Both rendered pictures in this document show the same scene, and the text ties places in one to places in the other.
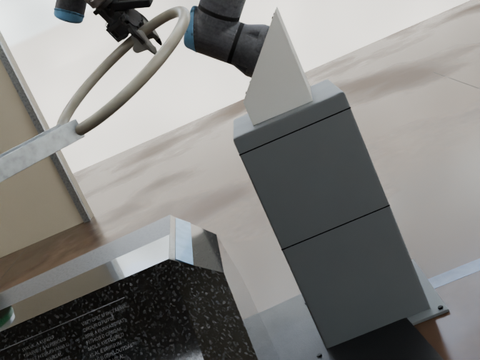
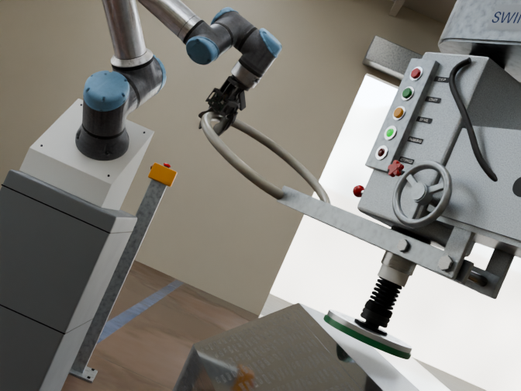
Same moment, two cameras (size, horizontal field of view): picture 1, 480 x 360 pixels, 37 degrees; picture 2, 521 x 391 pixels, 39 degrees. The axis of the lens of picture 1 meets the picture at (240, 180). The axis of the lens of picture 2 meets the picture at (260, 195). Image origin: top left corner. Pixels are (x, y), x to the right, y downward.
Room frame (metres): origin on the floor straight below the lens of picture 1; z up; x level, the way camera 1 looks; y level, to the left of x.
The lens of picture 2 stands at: (2.11, 2.43, 1.04)
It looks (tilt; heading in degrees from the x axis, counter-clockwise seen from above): 2 degrees up; 266
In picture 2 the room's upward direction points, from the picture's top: 24 degrees clockwise
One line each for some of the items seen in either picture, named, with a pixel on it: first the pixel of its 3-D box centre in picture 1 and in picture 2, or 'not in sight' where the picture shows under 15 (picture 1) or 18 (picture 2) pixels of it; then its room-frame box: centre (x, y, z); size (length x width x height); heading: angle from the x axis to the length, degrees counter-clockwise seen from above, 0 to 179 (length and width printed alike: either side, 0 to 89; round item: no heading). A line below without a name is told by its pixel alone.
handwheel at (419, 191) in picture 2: not in sight; (431, 199); (1.67, 0.89, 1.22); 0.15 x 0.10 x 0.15; 122
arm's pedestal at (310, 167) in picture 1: (328, 211); (29, 302); (2.54, -0.25, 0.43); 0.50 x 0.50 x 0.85; 85
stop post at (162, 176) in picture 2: not in sight; (121, 268); (2.35, -1.18, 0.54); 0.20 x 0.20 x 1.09; 1
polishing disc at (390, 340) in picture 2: not in sight; (369, 330); (1.63, 0.73, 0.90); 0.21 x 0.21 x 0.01
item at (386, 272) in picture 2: not in sight; (393, 275); (1.63, 0.73, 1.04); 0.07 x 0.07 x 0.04
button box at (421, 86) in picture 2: not in sight; (402, 115); (1.77, 0.73, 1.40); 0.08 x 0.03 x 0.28; 122
